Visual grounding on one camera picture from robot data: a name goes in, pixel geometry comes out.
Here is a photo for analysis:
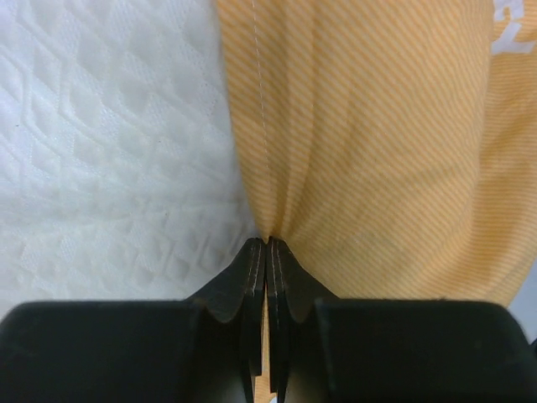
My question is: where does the cream memory foam pillow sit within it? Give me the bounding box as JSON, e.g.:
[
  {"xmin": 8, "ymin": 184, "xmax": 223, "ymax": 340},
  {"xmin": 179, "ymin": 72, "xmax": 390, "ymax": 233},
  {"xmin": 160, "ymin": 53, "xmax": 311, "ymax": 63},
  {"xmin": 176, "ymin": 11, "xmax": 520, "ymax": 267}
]
[{"xmin": 1, "ymin": 1, "xmax": 255, "ymax": 311}]

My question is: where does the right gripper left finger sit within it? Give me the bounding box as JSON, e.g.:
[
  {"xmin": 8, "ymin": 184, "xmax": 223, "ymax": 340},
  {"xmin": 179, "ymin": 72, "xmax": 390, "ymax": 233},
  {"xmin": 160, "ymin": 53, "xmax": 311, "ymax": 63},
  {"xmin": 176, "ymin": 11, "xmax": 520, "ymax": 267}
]
[{"xmin": 1, "ymin": 238, "xmax": 265, "ymax": 402}]

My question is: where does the orange pillowcase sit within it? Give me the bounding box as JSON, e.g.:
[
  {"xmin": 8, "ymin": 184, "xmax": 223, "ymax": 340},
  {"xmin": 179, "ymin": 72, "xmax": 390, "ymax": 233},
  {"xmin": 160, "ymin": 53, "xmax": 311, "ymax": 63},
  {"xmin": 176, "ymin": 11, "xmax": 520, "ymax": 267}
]
[{"xmin": 213, "ymin": 0, "xmax": 537, "ymax": 403}]

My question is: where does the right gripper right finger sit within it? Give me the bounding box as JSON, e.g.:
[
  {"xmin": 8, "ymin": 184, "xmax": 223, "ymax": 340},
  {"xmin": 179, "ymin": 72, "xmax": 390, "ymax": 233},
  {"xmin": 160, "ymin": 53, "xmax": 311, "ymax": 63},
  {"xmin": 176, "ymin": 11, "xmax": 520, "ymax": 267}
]
[{"xmin": 267, "ymin": 239, "xmax": 536, "ymax": 402}]

